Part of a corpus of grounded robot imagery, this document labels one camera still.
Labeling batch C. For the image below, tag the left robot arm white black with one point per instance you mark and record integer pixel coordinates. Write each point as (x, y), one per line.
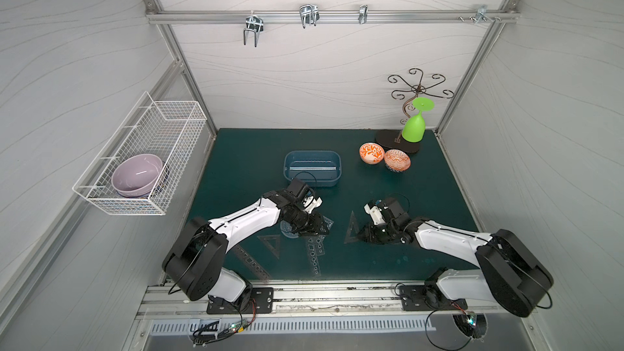
(196, 261)

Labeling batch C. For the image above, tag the orange patterned bowl left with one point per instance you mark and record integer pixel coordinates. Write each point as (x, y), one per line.
(371, 153)

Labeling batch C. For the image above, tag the blue semicircle protractor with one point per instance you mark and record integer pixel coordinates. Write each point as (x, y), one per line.
(287, 230)

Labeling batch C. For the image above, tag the clear stencil template ruler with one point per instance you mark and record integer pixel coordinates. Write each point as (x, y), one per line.
(314, 249)

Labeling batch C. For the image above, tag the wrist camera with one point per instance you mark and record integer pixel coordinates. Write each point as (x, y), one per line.
(386, 211)
(304, 196)

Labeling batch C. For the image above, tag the green table mat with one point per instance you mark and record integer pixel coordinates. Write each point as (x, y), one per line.
(246, 163)

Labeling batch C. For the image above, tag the aluminium top rail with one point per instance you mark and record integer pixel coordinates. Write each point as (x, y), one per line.
(326, 17)

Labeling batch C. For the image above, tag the white slotted cable duct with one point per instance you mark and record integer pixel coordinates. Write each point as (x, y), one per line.
(298, 325)

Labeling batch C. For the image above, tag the metal single hook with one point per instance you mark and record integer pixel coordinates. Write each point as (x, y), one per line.
(362, 14)

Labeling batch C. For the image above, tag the metal hook right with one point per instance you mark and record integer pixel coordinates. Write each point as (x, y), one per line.
(481, 17)

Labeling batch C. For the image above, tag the long thin clear ruler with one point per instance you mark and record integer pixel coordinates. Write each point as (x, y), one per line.
(312, 168)

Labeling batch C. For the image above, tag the orange patterned bowl right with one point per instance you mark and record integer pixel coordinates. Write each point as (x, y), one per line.
(397, 160)

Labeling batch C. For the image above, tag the metal double hook left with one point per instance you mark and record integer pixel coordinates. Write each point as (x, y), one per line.
(254, 25)

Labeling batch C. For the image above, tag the white wire basket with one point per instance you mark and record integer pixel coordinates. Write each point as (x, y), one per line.
(168, 129)

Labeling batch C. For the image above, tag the dark straight stencil ruler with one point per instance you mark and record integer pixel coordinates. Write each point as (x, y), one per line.
(259, 271)

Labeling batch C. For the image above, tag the small clear triangle ruler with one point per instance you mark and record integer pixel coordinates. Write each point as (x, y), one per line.
(272, 243)

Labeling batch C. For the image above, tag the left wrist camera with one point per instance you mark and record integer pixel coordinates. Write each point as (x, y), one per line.
(304, 196)

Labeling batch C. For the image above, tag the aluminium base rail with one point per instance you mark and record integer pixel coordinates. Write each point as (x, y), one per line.
(290, 299)

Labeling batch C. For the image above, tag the orange patterned bowl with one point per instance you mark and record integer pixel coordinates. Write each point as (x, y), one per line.
(371, 153)
(397, 160)

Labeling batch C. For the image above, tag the green plastic goblet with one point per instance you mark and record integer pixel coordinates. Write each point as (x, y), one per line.
(415, 126)

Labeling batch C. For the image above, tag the black metal cup stand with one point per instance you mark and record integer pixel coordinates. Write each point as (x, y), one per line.
(391, 138)

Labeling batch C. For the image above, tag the blue plastic storage box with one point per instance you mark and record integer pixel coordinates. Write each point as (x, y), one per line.
(318, 179)

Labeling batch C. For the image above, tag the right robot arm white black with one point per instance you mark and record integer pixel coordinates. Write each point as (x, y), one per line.
(506, 272)

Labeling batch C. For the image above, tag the purple bowl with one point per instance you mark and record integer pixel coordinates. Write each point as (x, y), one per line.
(136, 176)

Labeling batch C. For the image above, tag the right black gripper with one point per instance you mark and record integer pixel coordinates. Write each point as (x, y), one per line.
(379, 232)

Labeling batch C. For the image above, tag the metal double hook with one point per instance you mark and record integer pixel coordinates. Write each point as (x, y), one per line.
(309, 15)
(254, 25)

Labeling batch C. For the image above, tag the metal double hook centre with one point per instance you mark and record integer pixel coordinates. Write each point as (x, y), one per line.
(309, 15)

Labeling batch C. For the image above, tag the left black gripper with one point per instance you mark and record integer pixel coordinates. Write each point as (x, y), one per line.
(309, 222)

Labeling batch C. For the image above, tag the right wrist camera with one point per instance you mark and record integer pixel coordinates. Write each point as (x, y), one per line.
(386, 211)

